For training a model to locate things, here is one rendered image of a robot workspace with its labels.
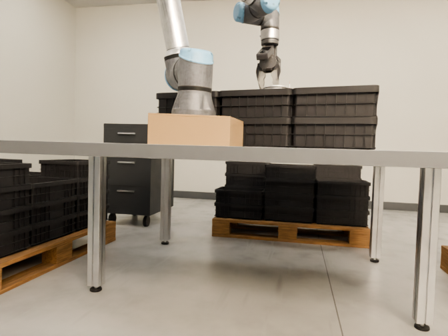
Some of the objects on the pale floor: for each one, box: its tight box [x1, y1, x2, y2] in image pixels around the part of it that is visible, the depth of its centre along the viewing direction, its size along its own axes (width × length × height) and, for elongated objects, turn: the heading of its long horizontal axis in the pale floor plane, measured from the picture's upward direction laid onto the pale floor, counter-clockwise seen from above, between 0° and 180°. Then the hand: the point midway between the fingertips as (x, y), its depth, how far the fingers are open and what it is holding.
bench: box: [0, 140, 448, 332], centre depth 177 cm, size 160×160×70 cm
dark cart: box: [103, 123, 175, 227], centre depth 343 cm, size 62×45×90 cm
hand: (268, 90), depth 147 cm, fingers closed on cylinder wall, 4 cm apart
